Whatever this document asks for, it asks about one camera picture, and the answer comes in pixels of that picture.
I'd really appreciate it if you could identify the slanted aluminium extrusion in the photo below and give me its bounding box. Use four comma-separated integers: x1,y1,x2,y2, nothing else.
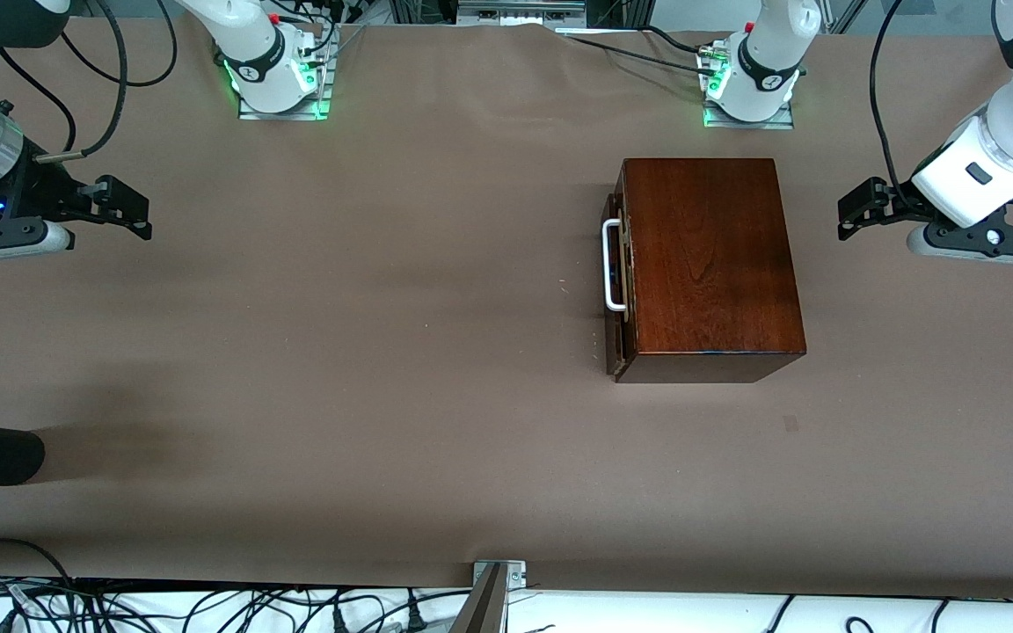
826,0,870,36

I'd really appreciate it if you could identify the black cable with metal plug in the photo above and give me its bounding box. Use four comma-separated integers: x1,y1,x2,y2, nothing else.
36,0,129,164

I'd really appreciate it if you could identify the wooden drawer with white handle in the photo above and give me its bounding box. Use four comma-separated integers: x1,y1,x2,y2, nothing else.
601,171,636,379

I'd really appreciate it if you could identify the long black table cable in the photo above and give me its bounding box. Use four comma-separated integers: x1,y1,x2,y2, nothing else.
557,31,718,80

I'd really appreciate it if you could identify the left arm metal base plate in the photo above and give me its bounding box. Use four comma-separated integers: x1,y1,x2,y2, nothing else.
703,98,796,130

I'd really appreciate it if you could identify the black looping cable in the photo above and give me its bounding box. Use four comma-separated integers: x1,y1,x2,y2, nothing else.
60,0,179,88

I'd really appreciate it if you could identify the grey equipment box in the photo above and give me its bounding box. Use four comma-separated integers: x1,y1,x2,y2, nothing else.
456,0,589,25

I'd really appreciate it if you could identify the dark brown wooden cabinet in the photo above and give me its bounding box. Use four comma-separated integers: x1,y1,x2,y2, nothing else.
614,158,807,384

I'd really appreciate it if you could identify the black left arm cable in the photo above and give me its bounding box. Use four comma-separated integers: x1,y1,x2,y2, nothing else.
870,0,912,207

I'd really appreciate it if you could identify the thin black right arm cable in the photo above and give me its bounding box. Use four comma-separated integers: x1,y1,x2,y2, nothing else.
0,44,77,152

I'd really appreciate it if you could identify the silver mounting bracket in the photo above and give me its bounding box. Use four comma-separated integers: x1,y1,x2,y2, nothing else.
471,560,527,590

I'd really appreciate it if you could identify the dark slanted mount beam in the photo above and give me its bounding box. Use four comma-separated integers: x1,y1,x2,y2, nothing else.
448,563,509,633

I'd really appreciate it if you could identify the short black table cable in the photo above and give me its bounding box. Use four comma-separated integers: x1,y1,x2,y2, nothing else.
641,25,703,54

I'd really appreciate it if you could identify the large black cable loop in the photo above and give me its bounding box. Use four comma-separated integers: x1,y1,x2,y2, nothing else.
0,538,77,586

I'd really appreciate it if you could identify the brown table cover sheet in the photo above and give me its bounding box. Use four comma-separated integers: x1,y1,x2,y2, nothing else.
0,18,1013,600

